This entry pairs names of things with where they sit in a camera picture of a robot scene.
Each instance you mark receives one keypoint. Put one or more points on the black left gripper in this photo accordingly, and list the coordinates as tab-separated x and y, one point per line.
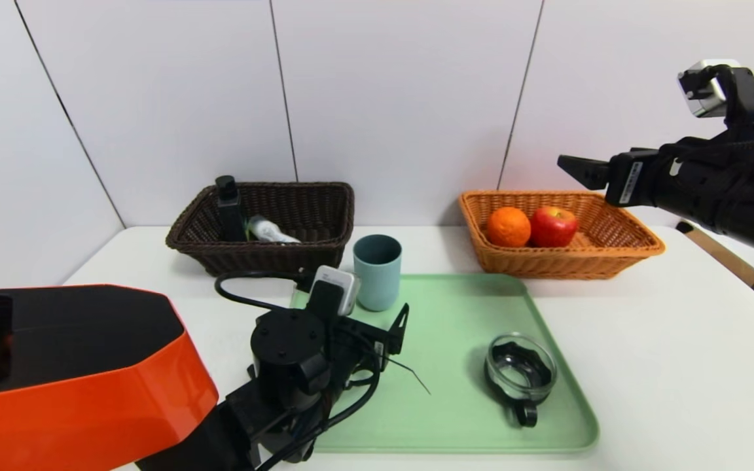
393	335

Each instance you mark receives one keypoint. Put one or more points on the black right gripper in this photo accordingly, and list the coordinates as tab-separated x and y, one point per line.
630	178

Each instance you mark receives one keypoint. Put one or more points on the blue-grey plastic cup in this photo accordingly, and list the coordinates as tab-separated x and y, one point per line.
377	288

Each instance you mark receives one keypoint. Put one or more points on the red apple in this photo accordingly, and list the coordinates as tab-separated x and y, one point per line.
552	227

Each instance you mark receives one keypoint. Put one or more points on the orange fruit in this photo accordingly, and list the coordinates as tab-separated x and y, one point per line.
508	227

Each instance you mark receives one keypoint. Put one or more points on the clear white spray bottle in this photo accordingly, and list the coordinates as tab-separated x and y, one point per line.
269	230

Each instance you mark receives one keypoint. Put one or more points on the black rectangular bottle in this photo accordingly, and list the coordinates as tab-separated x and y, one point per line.
230	216

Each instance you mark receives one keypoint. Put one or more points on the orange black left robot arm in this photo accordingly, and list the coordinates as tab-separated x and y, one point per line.
76	386

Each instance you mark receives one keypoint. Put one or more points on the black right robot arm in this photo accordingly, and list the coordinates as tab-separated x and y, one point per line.
750	190

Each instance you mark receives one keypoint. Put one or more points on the orange wicker basket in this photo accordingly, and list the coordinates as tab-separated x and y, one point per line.
547	265

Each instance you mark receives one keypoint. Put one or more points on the dark brown wicker basket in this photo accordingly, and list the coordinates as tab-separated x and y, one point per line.
272	261

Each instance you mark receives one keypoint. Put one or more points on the light green plastic tray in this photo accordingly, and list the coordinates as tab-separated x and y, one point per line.
455	405

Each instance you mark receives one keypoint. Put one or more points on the small black floor object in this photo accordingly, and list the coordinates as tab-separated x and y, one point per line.
683	227

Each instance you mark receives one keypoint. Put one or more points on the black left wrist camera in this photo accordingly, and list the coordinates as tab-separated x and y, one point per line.
334	288

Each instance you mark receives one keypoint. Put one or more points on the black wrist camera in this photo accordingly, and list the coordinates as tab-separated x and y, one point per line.
704	88
334	288

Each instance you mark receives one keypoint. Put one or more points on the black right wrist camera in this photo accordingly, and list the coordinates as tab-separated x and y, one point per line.
704	88

